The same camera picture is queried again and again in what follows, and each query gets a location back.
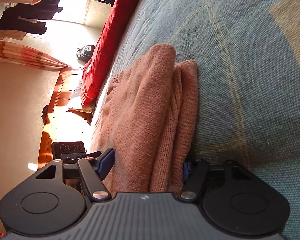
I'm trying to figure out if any blue plaid bed sheet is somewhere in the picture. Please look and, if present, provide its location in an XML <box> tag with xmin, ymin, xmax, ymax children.
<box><xmin>96</xmin><ymin>0</ymin><xmax>300</xmax><ymax>239</ymax></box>

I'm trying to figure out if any wooden headboard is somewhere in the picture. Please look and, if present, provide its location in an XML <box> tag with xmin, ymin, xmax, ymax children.
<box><xmin>37</xmin><ymin>68</ymin><xmax>81</xmax><ymax>169</ymax></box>

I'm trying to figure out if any pink curtain left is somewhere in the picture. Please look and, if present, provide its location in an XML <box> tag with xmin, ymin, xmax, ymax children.
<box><xmin>0</xmin><ymin>41</ymin><xmax>70</xmax><ymax>70</ymax></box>

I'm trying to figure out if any red duvet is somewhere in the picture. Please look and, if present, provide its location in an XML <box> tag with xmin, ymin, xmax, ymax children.
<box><xmin>80</xmin><ymin>0</ymin><xmax>139</xmax><ymax>107</ymax></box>

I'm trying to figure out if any dark hanging clothes overhead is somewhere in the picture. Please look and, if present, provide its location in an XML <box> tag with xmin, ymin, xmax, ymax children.
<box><xmin>0</xmin><ymin>0</ymin><xmax>69</xmax><ymax>41</ymax></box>

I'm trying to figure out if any orange knit sweater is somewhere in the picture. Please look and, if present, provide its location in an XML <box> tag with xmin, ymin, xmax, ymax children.
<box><xmin>90</xmin><ymin>44</ymin><xmax>198</xmax><ymax>194</ymax></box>

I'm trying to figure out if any beige pillow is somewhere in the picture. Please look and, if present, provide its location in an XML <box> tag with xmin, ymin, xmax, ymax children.
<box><xmin>66</xmin><ymin>80</ymin><xmax>95</xmax><ymax>125</ymax></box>

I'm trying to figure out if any black backpack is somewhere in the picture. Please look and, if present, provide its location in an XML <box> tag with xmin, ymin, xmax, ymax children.
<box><xmin>76</xmin><ymin>45</ymin><xmax>95</xmax><ymax>63</ymax></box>

